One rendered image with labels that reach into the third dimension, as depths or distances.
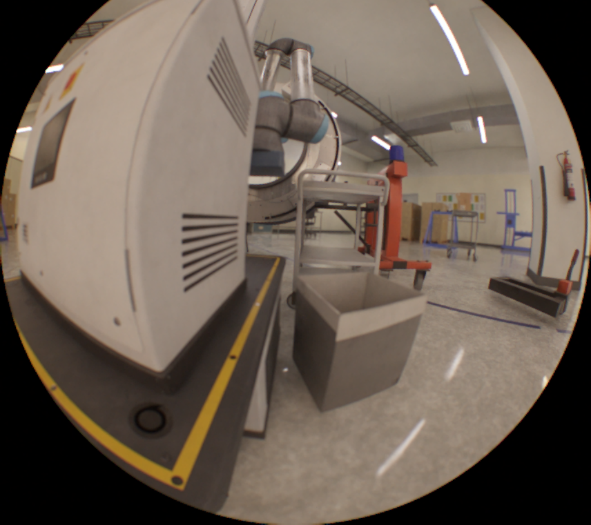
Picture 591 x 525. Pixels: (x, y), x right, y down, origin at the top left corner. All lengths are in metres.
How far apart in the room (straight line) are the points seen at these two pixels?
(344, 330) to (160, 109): 0.42
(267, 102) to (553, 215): 2.85
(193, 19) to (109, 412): 0.38
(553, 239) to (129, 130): 2.93
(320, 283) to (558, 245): 2.68
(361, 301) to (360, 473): 0.58
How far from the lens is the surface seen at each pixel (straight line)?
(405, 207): 7.63
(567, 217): 2.91
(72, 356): 0.32
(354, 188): 1.00
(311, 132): 0.83
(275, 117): 0.77
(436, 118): 6.38
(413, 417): 0.65
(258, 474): 0.51
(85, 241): 0.22
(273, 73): 1.19
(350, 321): 0.40
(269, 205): 1.66
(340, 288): 0.69
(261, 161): 0.67
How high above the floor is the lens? 0.49
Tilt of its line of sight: 3 degrees down
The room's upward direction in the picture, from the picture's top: 3 degrees clockwise
